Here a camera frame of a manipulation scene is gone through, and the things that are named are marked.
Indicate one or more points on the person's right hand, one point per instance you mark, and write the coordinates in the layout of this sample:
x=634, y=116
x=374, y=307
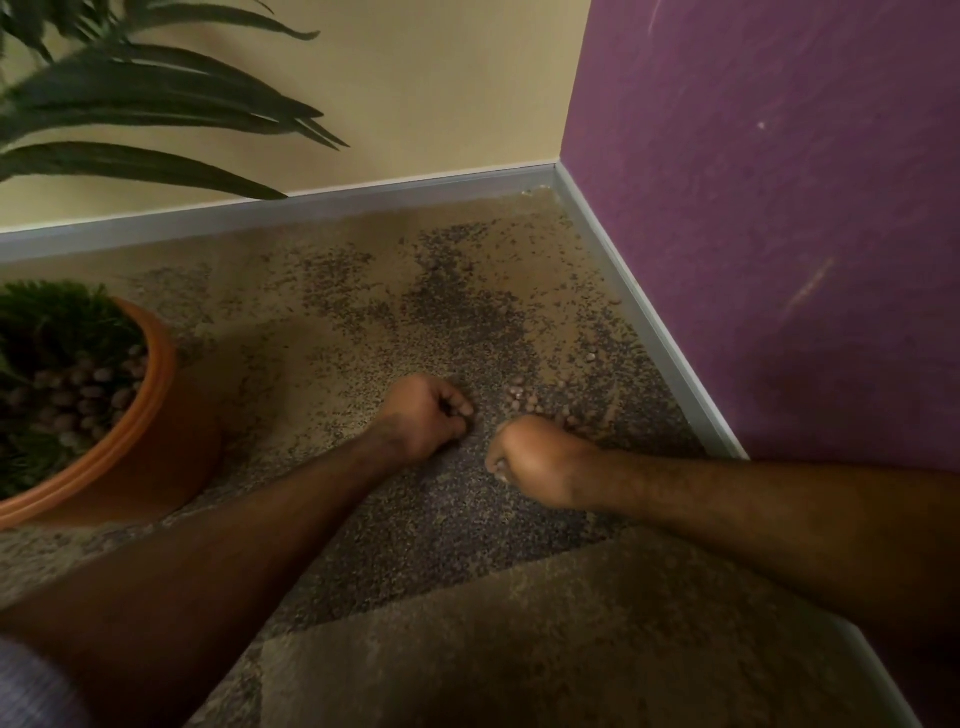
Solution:
x=534, y=463

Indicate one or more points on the person's left hand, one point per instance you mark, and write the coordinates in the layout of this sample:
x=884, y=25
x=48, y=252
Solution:
x=417, y=421

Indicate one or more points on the person's left fingers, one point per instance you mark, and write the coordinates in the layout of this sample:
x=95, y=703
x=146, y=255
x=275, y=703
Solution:
x=456, y=415

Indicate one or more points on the person's right fingers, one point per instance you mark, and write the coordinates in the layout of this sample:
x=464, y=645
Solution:
x=498, y=466

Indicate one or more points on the person's left forearm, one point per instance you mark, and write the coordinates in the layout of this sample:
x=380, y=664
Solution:
x=202, y=555

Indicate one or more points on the person's right forearm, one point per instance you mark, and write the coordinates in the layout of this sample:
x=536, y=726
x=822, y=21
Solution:
x=765, y=536

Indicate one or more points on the scattered clay pebbles on floor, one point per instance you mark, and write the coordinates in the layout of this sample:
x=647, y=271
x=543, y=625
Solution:
x=536, y=401

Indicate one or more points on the grey baseboard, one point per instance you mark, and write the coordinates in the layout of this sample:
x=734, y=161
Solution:
x=450, y=196

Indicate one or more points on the orange plant pot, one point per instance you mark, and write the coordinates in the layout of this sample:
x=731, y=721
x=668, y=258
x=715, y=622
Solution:
x=112, y=450

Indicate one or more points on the clay pebbles in pot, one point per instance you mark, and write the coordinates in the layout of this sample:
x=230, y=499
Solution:
x=79, y=401

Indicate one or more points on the green palm plant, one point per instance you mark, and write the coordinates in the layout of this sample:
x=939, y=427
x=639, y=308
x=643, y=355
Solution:
x=112, y=97

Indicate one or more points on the grey sleeve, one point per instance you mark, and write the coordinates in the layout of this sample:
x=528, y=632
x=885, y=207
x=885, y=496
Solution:
x=34, y=686

